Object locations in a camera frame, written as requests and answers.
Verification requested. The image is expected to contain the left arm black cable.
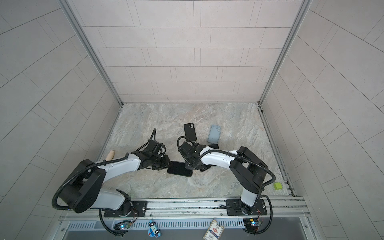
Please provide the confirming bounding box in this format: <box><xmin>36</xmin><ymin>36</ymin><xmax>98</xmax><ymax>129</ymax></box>
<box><xmin>51</xmin><ymin>128</ymin><xmax>157</xmax><ymax>211</ymax></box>

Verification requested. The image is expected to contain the black phone case middle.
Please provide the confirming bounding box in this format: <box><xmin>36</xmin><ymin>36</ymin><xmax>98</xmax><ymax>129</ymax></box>
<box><xmin>184</xmin><ymin>123</ymin><xmax>197</xmax><ymax>142</ymax></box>

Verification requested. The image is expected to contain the wooden roller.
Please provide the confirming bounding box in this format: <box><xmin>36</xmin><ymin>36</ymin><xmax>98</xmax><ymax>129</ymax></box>
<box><xmin>105</xmin><ymin>150</ymin><xmax>115</xmax><ymax>161</ymax></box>

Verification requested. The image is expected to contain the left circuit board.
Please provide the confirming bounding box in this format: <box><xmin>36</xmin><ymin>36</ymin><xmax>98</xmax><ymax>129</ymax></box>
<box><xmin>114</xmin><ymin>221</ymin><xmax>132</xmax><ymax>231</ymax></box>

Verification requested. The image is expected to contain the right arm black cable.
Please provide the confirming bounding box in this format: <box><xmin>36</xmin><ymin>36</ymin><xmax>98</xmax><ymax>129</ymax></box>
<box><xmin>176</xmin><ymin>135</ymin><xmax>277</xmax><ymax>190</ymax></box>

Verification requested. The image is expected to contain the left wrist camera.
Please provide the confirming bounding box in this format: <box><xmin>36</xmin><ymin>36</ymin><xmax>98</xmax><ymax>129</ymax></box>
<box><xmin>145</xmin><ymin>140</ymin><xmax>166</xmax><ymax>156</ymax></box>

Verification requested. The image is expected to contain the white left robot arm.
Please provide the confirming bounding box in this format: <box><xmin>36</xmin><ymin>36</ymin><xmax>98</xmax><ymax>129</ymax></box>
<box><xmin>52</xmin><ymin>151</ymin><xmax>171</xmax><ymax>213</ymax></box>

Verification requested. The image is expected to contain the circuit board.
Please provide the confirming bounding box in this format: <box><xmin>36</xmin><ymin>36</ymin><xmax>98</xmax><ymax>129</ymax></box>
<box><xmin>243</xmin><ymin>219</ymin><xmax>260</xmax><ymax>231</ymax></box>
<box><xmin>114</xmin><ymin>221</ymin><xmax>132</xmax><ymax>231</ymax></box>

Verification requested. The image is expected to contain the light blue phone case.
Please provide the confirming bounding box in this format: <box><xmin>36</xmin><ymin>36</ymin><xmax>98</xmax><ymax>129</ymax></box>
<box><xmin>208</xmin><ymin>125</ymin><xmax>221</xmax><ymax>144</ymax></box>

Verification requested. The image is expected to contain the aluminium left corner post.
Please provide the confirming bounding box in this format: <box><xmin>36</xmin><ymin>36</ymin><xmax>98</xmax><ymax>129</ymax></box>
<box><xmin>58</xmin><ymin>0</ymin><xmax>123</xmax><ymax>107</ymax></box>

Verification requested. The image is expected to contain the red white card tag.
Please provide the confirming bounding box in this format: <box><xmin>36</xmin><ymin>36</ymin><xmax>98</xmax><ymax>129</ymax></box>
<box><xmin>203</xmin><ymin>219</ymin><xmax>225</xmax><ymax>240</ymax></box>

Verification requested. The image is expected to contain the green cube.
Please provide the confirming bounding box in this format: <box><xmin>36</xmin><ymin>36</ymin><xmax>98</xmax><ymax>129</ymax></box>
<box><xmin>273</xmin><ymin>182</ymin><xmax>283</xmax><ymax>191</ymax></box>

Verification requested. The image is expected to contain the black phone right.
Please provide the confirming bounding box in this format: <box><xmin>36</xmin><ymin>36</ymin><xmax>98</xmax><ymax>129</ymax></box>
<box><xmin>209</xmin><ymin>144</ymin><xmax>219</xmax><ymax>150</ymax></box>

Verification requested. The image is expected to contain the blue white sticker tag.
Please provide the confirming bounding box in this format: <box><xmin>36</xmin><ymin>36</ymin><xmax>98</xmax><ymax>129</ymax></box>
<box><xmin>148</xmin><ymin>220</ymin><xmax>161</xmax><ymax>238</ymax></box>

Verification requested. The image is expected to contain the aluminium right corner post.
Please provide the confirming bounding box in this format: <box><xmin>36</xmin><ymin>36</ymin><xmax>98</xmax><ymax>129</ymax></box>
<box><xmin>259</xmin><ymin>0</ymin><xmax>312</xmax><ymax>107</ymax></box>

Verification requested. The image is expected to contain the purple-edged phone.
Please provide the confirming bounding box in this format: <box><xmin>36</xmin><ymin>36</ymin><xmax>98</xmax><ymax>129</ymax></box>
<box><xmin>199</xmin><ymin>165</ymin><xmax>211</xmax><ymax>172</ymax></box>
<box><xmin>167</xmin><ymin>161</ymin><xmax>193</xmax><ymax>177</ymax></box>

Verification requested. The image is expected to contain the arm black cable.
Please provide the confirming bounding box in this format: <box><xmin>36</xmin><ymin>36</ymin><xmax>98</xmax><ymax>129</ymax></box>
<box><xmin>176</xmin><ymin>135</ymin><xmax>277</xmax><ymax>190</ymax></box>
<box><xmin>51</xmin><ymin>128</ymin><xmax>157</xmax><ymax>211</ymax></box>

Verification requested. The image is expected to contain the aluminium corner post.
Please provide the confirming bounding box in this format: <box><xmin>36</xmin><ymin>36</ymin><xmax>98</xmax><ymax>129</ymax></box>
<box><xmin>58</xmin><ymin>0</ymin><xmax>123</xmax><ymax>107</ymax></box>
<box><xmin>259</xmin><ymin>0</ymin><xmax>312</xmax><ymax>107</ymax></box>

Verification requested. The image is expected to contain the right circuit board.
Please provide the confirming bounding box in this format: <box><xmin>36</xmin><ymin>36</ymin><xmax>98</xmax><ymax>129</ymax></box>
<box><xmin>243</xmin><ymin>219</ymin><xmax>260</xmax><ymax>231</ymax></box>

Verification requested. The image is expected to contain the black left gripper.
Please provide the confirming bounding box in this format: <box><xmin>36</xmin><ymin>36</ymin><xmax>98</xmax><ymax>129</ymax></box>
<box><xmin>150</xmin><ymin>155</ymin><xmax>176</xmax><ymax>171</ymax></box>

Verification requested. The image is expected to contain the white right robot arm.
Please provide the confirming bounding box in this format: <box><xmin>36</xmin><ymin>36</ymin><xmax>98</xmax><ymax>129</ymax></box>
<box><xmin>177</xmin><ymin>141</ymin><xmax>276</xmax><ymax>207</ymax></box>

